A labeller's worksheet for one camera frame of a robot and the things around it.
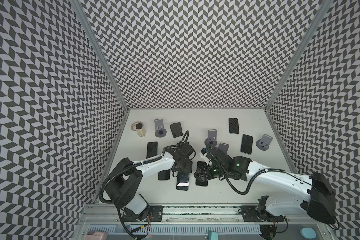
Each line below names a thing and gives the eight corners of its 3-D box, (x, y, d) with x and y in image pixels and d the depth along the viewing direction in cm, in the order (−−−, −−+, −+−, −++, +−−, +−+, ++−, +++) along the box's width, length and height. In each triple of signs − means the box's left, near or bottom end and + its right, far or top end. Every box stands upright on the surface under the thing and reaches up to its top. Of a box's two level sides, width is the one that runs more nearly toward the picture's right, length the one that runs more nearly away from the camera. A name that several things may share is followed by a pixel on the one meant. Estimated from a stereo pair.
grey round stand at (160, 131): (155, 137, 104) (153, 129, 97) (157, 126, 110) (155, 118, 103) (166, 137, 104) (164, 129, 97) (167, 126, 110) (165, 118, 103)
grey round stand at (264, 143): (253, 146, 100) (258, 139, 93) (257, 138, 104) (262, 132, 97) (264, 152, 97) (269, 145, 91) (267, 144, 101) (273, 137, 94)
